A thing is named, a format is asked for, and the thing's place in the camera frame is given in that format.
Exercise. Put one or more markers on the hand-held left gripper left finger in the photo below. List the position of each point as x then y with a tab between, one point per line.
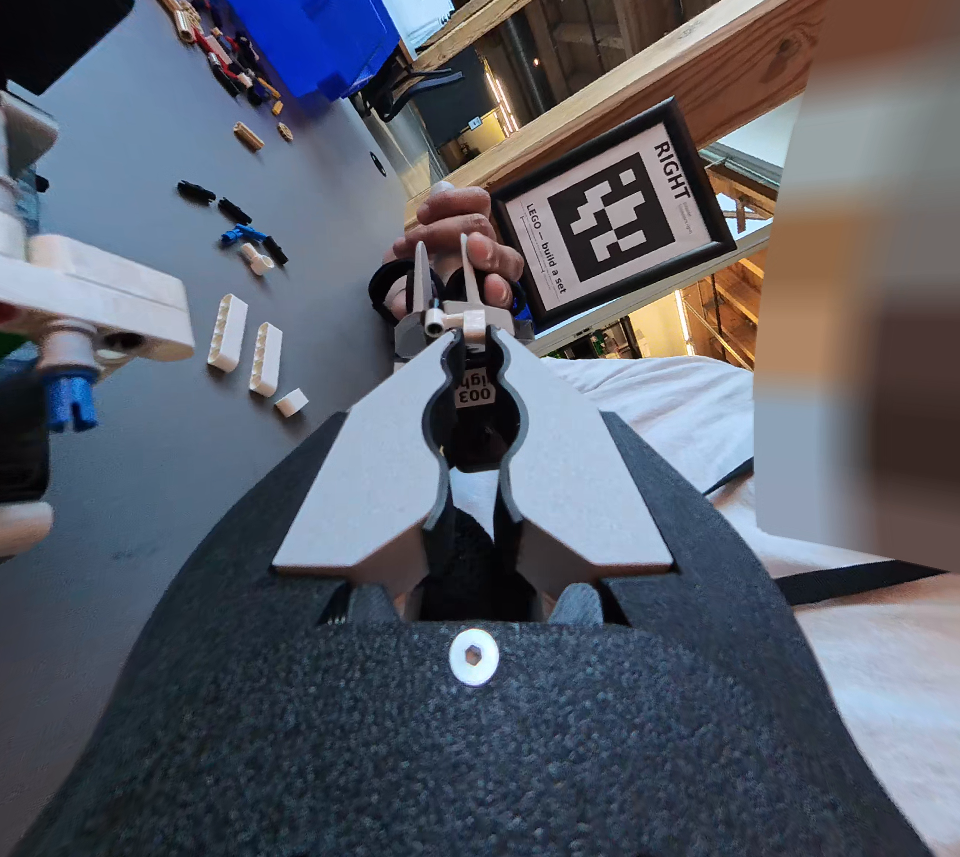
360	489

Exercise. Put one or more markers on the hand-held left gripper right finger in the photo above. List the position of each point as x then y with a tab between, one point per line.
585	489

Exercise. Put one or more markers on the small white lego piece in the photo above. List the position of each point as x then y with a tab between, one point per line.
292	402

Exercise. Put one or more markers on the white lego beam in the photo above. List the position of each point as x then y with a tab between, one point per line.
265	358
227	332

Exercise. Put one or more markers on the white lego connector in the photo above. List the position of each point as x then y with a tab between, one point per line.
259	261

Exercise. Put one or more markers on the black lego pin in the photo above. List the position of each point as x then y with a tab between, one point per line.
275	250
235	210
196	191

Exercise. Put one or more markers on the blue lego pin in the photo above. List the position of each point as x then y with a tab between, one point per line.
244	234

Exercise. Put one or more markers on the partly built lego model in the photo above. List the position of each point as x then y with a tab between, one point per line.
112	287

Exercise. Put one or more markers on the small tan lego bush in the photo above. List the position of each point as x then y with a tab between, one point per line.
284	131

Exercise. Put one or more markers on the tan lego pin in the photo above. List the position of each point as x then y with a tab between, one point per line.
248	135

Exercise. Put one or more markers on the pile of small lego pieces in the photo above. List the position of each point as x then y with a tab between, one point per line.
214	47

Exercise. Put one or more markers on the person's right hand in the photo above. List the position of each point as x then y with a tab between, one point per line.
450	219

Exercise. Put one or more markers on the person's white shirt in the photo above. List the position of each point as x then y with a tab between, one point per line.
675	422

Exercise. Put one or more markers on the black office chair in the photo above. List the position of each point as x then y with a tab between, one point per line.
409	88

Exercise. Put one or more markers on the wooden beam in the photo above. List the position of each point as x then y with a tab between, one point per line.
750	39

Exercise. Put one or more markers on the black box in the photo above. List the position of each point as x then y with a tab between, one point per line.
60	9

